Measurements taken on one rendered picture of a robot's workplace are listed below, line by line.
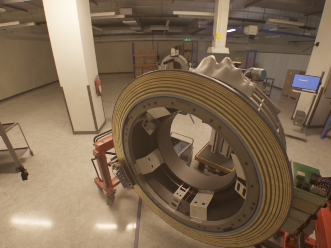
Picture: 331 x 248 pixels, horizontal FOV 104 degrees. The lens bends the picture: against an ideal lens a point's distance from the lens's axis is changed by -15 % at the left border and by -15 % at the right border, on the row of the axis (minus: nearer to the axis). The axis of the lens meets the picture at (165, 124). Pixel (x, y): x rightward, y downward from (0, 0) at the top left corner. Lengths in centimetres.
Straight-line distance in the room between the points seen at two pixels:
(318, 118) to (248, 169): 543
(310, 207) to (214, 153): 199
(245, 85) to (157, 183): 124
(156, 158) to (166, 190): 35
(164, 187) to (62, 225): 152
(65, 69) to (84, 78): 48
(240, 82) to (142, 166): 115
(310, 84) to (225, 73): 395
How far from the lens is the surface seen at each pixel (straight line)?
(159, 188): 167
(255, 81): 198
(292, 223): 128
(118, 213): 243
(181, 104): 89
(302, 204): 117
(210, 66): 101
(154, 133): 153
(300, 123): 505
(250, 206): 108
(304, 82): 477
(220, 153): 291
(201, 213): 148
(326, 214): 166
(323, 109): 621
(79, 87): 406
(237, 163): 101
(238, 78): 97
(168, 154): 170
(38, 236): 267
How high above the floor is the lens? 198
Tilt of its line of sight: 26 degrees down
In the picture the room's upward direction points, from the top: straight up
